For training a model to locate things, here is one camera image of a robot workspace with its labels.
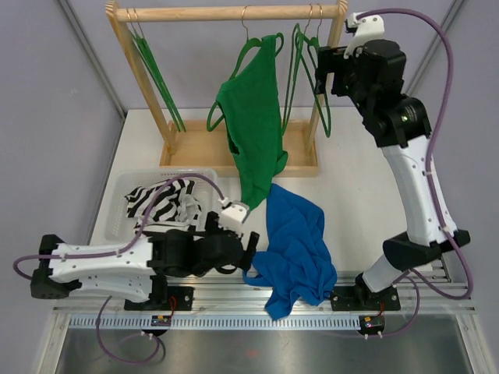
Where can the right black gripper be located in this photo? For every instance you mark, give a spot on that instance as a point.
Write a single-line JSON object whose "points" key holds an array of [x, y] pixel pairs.
{"points": [[327, 54]]}

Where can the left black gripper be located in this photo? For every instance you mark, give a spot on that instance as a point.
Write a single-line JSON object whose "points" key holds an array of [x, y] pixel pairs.
{"points": [[212, 227]]}

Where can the green hanger of blue top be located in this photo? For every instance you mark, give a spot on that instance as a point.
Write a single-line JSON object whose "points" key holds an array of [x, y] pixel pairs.
{"points": [[306, 55]]}

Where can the blue tank top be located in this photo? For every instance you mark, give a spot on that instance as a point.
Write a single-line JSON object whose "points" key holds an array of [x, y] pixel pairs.
{"points": [[297, 263]]}

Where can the green tank top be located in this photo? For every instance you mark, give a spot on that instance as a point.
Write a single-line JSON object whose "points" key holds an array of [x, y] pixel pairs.
{"points": [[249, 104]]}

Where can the black white striped tank top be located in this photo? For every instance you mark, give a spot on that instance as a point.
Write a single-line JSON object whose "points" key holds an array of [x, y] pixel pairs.
{"points": [[175, 208]]}

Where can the green hanger of striped top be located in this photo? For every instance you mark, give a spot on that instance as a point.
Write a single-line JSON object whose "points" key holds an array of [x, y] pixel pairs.
{"points": [[297, 44]]}

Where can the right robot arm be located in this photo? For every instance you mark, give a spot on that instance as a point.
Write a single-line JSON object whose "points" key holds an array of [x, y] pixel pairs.
{"points": [[372, 79]]}

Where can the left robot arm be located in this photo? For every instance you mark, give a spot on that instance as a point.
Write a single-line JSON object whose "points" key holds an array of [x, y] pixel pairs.
{"points": [[138, 273]]}

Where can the empty green hanger inner left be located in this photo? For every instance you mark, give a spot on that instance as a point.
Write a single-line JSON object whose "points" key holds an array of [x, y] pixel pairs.
{"points": [[161, 89]]}

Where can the empty green hanger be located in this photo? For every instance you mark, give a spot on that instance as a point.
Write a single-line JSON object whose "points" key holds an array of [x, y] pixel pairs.
{"points": [[161, 89], [156, 85]]}

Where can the empty green hanger outer left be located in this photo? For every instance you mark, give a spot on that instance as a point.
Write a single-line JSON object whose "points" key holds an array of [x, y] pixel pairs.
{"points": [[156, 85]]}

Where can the wooden clothes rack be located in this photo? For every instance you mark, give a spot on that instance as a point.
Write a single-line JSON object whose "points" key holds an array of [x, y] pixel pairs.
{"points": [[204, 143]]}

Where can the white plastic basket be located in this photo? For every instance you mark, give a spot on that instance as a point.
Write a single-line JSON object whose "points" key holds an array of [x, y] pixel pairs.
{"points": [[119, 228]]}

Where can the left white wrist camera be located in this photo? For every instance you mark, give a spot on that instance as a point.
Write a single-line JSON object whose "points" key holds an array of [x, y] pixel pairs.
{"points": [[233, 214]]}

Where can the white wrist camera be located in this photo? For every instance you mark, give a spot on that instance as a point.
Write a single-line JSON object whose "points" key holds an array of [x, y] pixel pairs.
{"points": [[365, 29], [233, 214]]}

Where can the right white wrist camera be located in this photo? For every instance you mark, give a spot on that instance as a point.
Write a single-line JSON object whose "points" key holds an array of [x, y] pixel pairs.
{"points": [[365, 29]]}

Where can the white slotted cable duct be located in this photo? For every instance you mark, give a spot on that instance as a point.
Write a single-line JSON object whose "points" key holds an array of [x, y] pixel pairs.
{"points": [[214, 322]]}

